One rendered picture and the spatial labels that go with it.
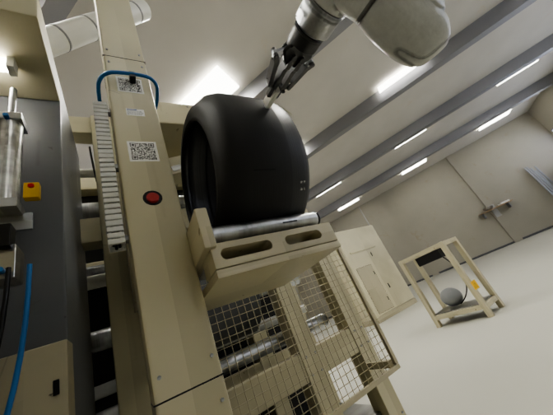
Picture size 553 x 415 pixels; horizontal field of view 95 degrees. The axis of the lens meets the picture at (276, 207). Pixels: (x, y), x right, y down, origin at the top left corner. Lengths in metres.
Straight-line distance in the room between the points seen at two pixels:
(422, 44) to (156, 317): 0.75
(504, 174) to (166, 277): 15.75
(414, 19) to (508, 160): 15.66
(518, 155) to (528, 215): 2.82
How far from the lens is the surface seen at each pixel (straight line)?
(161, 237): 0.68
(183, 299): 0.63
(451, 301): 3.53
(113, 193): 0.75
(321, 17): 0.65
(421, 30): 0.62
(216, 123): 0.73
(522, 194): 15.86
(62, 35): 1.82
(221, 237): 0.62
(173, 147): 1.45
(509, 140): 16.56
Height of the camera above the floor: 0.66
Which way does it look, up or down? 24 degrees up
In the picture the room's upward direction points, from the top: 23 degrees counter-clockwise
